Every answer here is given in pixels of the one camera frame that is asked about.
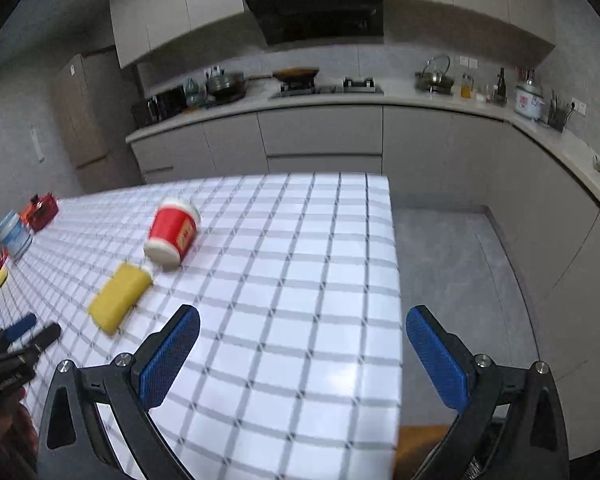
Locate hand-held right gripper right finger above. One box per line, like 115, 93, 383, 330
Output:
405, 305, 571, 480

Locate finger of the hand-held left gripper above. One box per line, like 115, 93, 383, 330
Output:
29, 322, 62, 357
2, 312, 38, 345

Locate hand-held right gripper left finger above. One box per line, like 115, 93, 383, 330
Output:
37, 304, 202, 480

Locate person's left forearm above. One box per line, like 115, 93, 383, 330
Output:
0, 395, 38, 480

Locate yellow sponge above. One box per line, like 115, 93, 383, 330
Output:
88, 261, 154, 336

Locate blue and white tub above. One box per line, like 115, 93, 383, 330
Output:
0, 210, 33, 261

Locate red box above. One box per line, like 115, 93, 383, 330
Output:
19, 192, 60, 233

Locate checked kitchen table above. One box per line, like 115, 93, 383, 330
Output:
0, 172, 403, 480

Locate beige fridge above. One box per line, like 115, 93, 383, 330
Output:
50, 46, 143, 196

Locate black countertop appliance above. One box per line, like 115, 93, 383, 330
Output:
131, 89, 187, 128

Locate grey counter cabinets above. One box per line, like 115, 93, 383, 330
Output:
125, 92, 600, 461

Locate teal jar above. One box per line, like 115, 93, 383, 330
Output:
184, 77, 207, 108

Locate metal utensil holder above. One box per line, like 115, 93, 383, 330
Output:
547, 91, 573, 132

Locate white rice cooker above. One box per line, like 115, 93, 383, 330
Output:
514, 71, 548, 122

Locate dark glass bottle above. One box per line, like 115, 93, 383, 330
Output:
492, 67, 507, 106

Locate lidded cooking pot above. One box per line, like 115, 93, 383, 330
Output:
206, 70, 248, 103

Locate metal kettle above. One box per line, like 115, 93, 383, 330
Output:
415, 55, 455, 95

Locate gas stove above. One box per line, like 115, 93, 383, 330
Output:
270, 77, 385, 98

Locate wok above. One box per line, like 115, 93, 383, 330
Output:
272, 66, 321, 86

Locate black range hood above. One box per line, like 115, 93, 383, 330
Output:
242, 0, 386, 47

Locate white wall switch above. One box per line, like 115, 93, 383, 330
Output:
30, 127, 46, 163

